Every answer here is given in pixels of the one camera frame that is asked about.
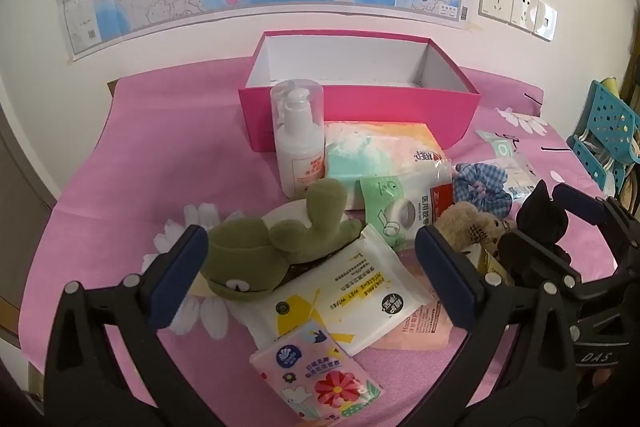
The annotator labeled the blue perforated plastic rack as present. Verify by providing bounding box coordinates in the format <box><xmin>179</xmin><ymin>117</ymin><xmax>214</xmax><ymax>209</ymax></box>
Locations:
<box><xmin>567</xmin><ymin>81</ymin><xmax>640</xmax><ymax>192</ymax></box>

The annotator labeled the pink flat packet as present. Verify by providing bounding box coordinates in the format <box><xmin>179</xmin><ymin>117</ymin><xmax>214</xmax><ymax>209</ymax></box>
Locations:
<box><xmin>372</xmin><ymin>297</ymin><xmax>453</xmax><ymax>350</ymax></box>

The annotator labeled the green medical tape packet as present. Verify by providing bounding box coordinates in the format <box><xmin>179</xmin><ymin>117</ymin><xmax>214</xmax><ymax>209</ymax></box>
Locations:
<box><xmin>356</xmin><ymin>174</ymin><xmax>453</xmax><ymax>253</ymax></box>

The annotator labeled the black plush cat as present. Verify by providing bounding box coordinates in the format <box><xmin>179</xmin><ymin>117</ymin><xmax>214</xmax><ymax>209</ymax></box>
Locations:
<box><xmin>515</xmin><ymin>179</ymin><xmax>568</xmax><ymax>253</ymax></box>

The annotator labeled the pink cardboard box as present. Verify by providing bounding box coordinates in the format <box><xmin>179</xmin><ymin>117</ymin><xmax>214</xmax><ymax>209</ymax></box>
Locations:
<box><xmin>238</xmin><ymin>31</ymin><xmax>482</xmax><ymax>152</ymax></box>

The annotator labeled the large pastel tissue pack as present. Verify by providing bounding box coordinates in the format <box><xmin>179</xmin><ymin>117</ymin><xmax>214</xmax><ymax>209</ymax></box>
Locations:
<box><xmin>322</xmin><ymin>121</ymin><xmax>453</xmax><ymax>212</ymax></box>

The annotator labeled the small floral tissue pack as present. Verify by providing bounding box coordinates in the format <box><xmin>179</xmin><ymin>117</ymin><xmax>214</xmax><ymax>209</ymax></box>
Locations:
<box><xmin>249</xmin><ymin>319</ymin><xmax>383</xmax><ymax>423</ymax></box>

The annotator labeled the white wet wipes pack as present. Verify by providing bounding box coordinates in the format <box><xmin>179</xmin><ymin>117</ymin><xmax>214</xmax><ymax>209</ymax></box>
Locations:
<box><xmin>235</xmin><ymin>224</ymin><xmax>433</xmax><ymax>355</ymax></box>

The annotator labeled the white lotion pump bottle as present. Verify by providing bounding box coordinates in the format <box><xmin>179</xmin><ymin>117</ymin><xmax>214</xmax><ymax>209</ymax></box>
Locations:
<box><xmin>270</xmin><ymin>79</ymin><xmax>326</xmax><ymax>200</ymax></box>

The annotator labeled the beige teddy bear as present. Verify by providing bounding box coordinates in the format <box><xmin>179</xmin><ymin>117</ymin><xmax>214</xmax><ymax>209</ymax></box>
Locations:
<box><xmin>434</xmin><ymin>202</ymin><xmax>516</xmax><ymax>258</ymax></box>

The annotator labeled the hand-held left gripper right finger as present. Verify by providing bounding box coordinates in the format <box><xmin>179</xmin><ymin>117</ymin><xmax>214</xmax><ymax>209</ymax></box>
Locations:
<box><xmin>415</xmin><ymin>224</ymin><xmax>596</xmax><ymax>427</ymax></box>

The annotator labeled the clear packet with teal print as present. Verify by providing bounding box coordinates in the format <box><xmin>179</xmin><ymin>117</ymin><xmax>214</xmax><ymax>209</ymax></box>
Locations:
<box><xmin>475</xmin><ymin>129</ymin><xmax>543</xmax><ymax>200</ymax></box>

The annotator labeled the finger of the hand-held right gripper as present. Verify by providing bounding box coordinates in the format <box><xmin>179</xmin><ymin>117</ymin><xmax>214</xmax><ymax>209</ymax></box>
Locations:
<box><xmin>497</xmin><ymin>229</ymin><xmax>576</xmax><ymax>290</ymax></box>
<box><xmin>551</xmin><ymin>183</ymin><xmax>621</xmax><ymax>233</ymax></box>

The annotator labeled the green plush toy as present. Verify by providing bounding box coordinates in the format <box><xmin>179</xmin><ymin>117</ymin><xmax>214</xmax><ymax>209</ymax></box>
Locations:
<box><xmin>200</xmin><ymin>178</ymin><xmax>364</xmax><ymax>304</ymax></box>

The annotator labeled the pink daisy print cloth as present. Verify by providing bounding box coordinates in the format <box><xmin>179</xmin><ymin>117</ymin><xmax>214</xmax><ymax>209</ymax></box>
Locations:
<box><xmin>20</xmin><ymin>57</ymin><xmax>618</xmax><ymax>427</ymax></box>

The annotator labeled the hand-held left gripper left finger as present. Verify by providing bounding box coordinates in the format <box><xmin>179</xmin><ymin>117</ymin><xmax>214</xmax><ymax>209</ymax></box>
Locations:
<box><xmin>42</xmin><ymin>224</ymin><xmax>221</xmax><ymax>427</ymax></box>

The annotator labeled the blue gingham scrunchie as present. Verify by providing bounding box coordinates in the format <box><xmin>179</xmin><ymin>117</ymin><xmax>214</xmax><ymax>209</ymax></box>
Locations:
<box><xmin>452</xmin><ymin>162</ymin><xmax>513</xmax><ymax>212</ymax></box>

